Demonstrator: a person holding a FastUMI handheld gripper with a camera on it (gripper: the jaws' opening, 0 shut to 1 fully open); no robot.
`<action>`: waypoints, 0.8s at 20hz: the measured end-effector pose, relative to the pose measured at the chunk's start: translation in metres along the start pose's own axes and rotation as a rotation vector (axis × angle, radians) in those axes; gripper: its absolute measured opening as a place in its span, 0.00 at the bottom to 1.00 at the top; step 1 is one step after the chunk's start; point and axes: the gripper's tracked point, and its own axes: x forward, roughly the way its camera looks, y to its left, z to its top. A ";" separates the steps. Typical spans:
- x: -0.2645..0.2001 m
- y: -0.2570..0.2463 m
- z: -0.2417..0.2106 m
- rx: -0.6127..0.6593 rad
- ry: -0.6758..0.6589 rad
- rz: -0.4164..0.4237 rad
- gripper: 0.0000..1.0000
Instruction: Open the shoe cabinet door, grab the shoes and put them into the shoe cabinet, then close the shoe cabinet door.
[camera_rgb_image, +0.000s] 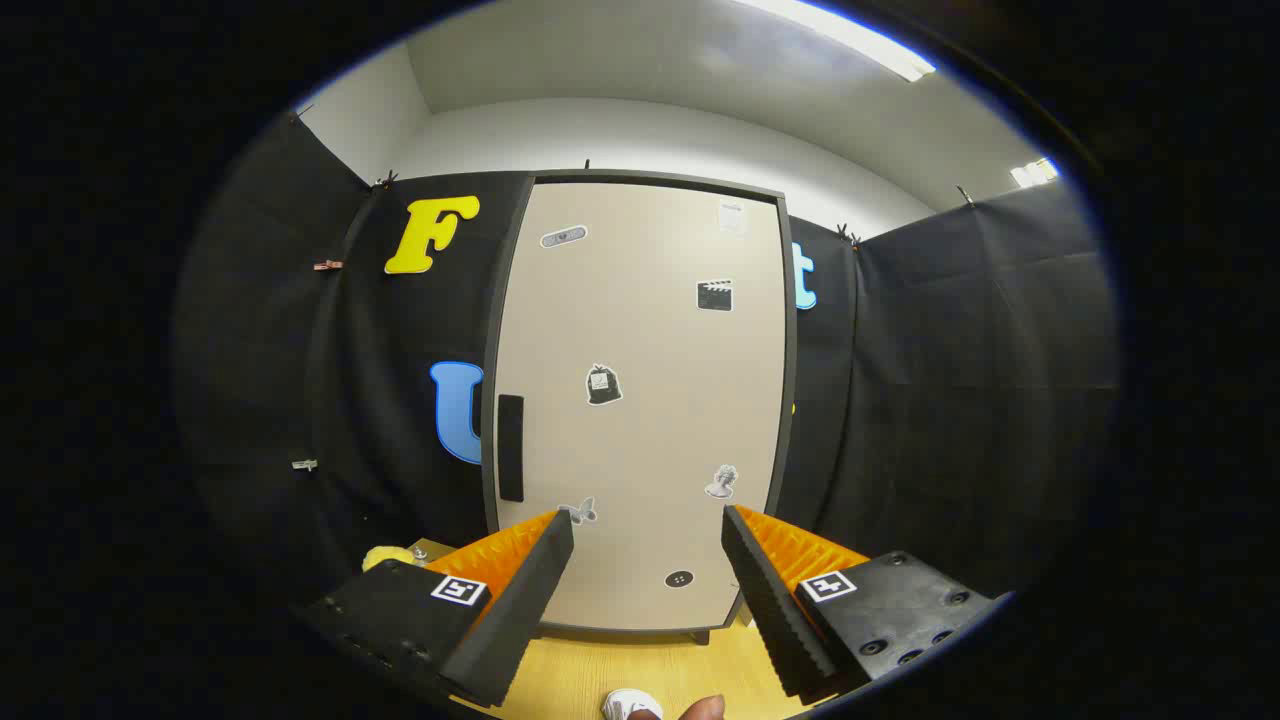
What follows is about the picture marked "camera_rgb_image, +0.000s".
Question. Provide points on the long ceiling light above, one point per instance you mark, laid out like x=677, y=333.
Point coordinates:
x=850, y=35

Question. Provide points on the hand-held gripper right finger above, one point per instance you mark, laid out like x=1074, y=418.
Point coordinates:
x=775, y=620

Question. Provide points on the white canvas shoe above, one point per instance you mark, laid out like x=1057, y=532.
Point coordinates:
x=630, y=706

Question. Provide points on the yellow plush toy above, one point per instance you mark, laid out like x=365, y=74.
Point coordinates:
x=385, y=557

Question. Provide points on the dark grey shoe cabinet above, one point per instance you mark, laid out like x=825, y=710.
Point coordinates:
x=650, y=179

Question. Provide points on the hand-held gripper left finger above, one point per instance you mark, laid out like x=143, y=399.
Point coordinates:
x=520, y=620

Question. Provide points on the black backdrop cloth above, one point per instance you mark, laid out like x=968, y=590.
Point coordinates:
x=950, y=400

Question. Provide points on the small ceiling light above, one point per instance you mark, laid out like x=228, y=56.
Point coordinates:
x=1035, y=172

